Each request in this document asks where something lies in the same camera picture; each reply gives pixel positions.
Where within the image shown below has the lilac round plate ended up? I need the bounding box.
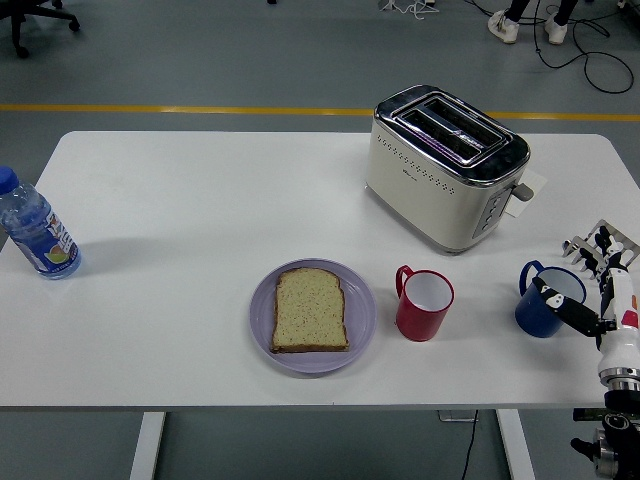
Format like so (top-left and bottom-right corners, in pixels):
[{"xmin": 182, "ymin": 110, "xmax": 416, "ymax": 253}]
[{"xmin": 249, "ymin": 257, "xmax": 378, "ymax": 375}]

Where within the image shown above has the cream and chrome toaster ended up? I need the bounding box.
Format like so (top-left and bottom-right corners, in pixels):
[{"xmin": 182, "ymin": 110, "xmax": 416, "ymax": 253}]
[{"xmin": 364, "ymin": 84, "xmax": 535, "ymax": 257}]

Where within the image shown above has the red enamel cup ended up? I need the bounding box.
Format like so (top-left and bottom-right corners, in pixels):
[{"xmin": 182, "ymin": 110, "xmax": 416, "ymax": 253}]
[{"xmin": 395, "ymin": 264, "xmax": 456, "ymax": 343}]

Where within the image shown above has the white cable bundle on floor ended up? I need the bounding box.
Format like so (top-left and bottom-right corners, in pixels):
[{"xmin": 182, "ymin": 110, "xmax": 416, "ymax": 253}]
[{"xmin": 377, "ymin": 0, "xmax": 441, "ymax": 21}]

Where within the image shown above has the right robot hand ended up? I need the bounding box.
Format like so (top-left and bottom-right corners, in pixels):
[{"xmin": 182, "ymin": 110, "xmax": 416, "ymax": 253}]
[{"xmin": 531, "ymin": 225, "xmax": 640, "ymax": 376}]

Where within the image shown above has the black office chair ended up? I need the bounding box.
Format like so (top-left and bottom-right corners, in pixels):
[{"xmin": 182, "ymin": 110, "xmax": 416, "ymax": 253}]
[{"xmin": 0, "ymin": 0, "xmax": 81, "ymax": 60}]

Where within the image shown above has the white paper card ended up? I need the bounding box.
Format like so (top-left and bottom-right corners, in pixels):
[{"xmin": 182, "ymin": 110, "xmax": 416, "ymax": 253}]
[{"xmin": 504, "ymin": 168, "xmax": 547, "ymax": 219}]

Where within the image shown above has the white table leg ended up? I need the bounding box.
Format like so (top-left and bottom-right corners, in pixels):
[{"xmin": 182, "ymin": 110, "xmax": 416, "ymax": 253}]
[
  {"xmin": 496, "ymin": 409, "xmax": 536, "ymax": 480},
  {"xmin": 129, "ymin": 412, "xmax": 167, "ymax": 480}
]

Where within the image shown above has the slice of toast bread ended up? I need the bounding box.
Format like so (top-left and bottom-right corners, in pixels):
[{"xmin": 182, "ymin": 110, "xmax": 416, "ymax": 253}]
[{"xmin": 270, "ymin": 267, "xmax": 351, "ymax": 354}]

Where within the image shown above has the blue enamel cup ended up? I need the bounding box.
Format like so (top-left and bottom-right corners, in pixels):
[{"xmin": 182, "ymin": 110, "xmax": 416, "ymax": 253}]
[{"xmin": 514, "ymin": 259, "xmax": 587, "ymax": 339}]

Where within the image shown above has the water bottle with blue cap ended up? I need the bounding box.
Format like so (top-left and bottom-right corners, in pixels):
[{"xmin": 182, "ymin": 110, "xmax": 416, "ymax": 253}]
[{"xmin": 0, "ymin": 166, "xmax": 83, "ymax": 281}]

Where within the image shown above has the person's white shoe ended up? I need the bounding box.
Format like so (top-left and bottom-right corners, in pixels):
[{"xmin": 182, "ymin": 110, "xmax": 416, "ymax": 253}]
[
  {"xmin": 487, "ymin": 8, "xmax": 520, "ymax": 45},
  {"xmin": 544, "ymin": 12, "xmax": 569, "ymax": 46}
]

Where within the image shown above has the thin black hanging cable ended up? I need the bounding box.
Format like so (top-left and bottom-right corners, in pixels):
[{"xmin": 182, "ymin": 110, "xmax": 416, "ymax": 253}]
[{"xmin": 458, "ymin": 409, "xmax": 480, "ymax": 480}]

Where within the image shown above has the black cable on floor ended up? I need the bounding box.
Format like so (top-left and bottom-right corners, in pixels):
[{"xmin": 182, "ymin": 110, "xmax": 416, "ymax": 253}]
[{"xmin": 529, "ymin": 0, "xmax": 636, "ymax": 95}]

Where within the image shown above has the silver metal toast rack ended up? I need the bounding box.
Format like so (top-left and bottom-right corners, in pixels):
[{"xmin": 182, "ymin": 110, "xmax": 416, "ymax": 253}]
[{"xmin": 561, "ymin": 218, "xmax": 640, "ymax": 289}]

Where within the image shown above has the grey under-table bracket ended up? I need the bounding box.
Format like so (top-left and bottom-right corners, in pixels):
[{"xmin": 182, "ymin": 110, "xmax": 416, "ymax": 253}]
[{"xmin": 437, "ymin": 409, "xmax": 480, "ymax": 424}]

